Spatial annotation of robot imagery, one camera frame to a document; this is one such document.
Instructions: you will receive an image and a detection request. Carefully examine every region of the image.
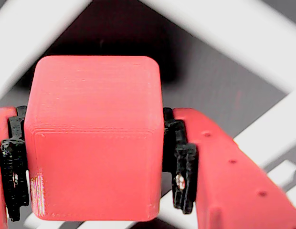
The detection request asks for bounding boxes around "red cube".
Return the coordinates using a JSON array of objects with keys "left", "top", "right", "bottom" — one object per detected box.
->
[{"left": 23, "top": 55, "right": 165, "bottom": 221}]

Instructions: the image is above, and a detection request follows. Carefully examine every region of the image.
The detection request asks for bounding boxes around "black white marker mat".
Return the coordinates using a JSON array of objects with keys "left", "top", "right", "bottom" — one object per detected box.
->
[{"left": 0, "top": 0, "right": 296, "bottom": 229}]

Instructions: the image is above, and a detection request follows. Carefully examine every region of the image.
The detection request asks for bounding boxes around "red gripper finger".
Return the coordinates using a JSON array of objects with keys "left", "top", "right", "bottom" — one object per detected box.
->
[
  {"left": 162, "top": 107, "right": 296, "bottom": 229},
  {"left": 0, "top": 106, "right": 31, "bottom": 229}
]

